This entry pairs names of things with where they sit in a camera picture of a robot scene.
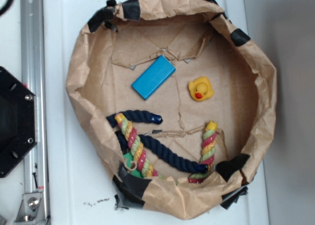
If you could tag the metal corner bracket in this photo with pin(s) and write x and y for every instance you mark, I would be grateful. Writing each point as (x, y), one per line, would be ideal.
(31, 211)

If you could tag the yellow rubber duck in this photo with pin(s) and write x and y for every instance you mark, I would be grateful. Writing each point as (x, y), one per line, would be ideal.
(200, 89)

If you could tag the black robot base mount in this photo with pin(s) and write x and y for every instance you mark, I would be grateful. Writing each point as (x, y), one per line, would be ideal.
(17, 122)

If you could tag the brown paper bag bin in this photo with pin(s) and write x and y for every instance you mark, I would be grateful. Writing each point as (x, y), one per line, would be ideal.
(191, 154)

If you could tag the blue wooden block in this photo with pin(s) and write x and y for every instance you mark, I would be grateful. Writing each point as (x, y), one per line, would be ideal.
(153, 77)

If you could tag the green toy piece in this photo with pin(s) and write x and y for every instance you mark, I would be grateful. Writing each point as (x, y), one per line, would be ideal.
(131, 165)

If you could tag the aluminium extrusion rail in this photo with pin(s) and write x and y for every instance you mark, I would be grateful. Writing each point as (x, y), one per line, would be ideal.
(36, 177)

